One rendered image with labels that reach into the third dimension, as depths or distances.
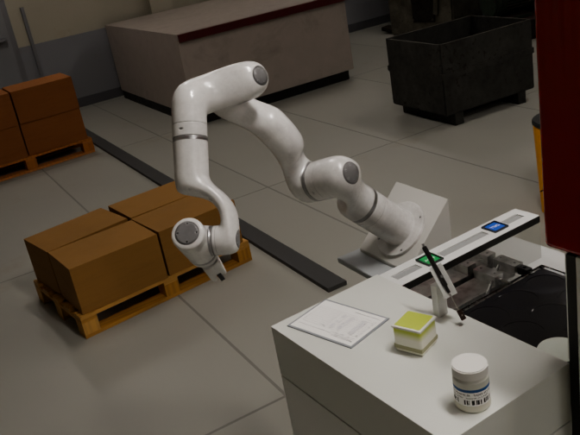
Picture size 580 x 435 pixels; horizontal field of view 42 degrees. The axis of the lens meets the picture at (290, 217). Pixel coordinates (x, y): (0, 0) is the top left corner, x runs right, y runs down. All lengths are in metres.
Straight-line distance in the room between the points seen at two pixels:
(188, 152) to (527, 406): 0.98
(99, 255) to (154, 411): 1.02
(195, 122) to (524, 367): 0.97
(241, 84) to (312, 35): 6.49
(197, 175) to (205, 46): 6.02
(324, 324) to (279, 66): 6.53
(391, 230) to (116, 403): 1.74
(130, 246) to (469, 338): 2.68
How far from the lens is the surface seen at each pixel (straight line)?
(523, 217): 2.34
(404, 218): 2.38
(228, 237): 1.86
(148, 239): 4.18
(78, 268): 4.08
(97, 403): 3.65
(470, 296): 2.10
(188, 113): 1.93
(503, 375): 1.65
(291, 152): 2.12
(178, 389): 3.56
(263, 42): 8.16
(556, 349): 1.84
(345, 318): 1.88
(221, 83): 1.98
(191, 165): 1.90
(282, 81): 8.30
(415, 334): 1.69
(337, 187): 2.13
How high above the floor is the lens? 1.92
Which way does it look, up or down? 22 degrees down
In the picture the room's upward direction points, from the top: 11 degrees counter-clockwise
